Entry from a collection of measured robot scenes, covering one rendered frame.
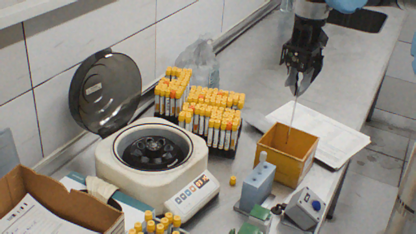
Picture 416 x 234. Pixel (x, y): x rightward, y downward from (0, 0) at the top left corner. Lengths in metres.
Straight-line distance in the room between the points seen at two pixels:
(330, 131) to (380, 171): 1.48
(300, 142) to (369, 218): 1.33
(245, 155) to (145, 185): 0.39
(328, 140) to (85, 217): 0.77
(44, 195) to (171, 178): 0.28
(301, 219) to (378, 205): 1.60
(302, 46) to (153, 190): 0.46
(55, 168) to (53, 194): 0.23
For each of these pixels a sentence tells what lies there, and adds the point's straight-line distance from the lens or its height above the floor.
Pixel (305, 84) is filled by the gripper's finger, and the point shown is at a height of 1.17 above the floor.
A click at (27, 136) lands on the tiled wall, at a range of 1.14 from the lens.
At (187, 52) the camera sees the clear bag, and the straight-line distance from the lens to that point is 1.53.
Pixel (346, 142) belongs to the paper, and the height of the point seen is 0.89.
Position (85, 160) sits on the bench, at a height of 0.88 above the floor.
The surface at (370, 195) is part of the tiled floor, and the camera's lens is 2.72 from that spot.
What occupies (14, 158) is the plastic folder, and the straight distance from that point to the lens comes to 1.09.
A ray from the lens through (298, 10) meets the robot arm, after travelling 1.02.
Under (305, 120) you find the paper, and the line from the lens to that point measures 1.49.
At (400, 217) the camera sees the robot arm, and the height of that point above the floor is 1.22.
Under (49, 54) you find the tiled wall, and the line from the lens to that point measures 1.11.
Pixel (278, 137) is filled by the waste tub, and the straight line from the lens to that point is 1.32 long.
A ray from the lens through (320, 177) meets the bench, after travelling 1.29.
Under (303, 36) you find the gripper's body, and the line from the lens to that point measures 1.03.
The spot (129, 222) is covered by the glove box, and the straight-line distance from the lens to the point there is 1.00.
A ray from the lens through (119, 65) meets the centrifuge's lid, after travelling 1.22.
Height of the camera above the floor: 1.66
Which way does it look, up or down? 33 degrees down
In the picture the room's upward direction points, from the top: 5 degrees clockwise
